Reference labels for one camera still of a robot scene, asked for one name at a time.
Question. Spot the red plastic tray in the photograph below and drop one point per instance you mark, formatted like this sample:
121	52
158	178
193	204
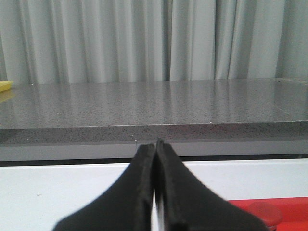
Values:
294	211

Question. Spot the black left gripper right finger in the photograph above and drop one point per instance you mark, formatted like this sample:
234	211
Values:
185	204

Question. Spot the yellow tray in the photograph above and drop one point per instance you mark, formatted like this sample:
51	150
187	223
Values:
5	85

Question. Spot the red mushroom push button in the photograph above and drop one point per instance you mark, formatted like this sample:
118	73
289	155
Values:
269	214

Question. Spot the white pleated curtain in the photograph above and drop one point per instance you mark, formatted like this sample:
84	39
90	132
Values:
75	41

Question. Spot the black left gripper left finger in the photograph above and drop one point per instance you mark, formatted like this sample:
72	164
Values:
124	206

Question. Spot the grey granite counter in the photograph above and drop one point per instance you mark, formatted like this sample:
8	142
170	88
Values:
109	120

